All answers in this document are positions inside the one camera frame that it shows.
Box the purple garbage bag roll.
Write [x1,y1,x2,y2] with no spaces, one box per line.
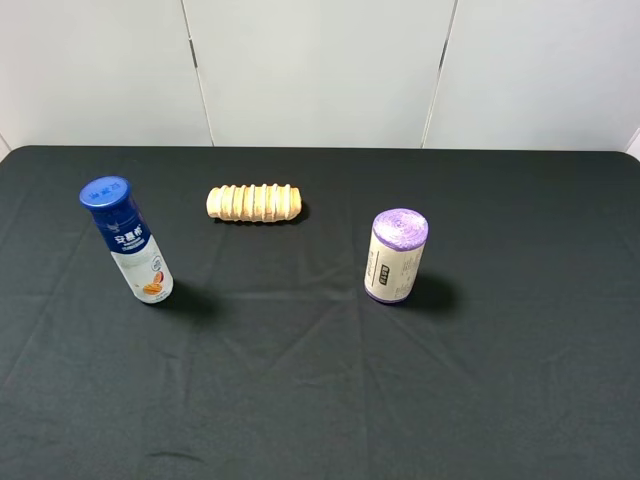
[364,208,429,304]

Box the blue and white yogurt bottle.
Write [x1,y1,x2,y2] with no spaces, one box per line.
[79,176,174,304]

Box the black tablecloth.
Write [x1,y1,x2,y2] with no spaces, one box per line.
[1,146,639,479]

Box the beige ridged bread loaf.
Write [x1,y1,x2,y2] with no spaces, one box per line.
[206,184,302,223]

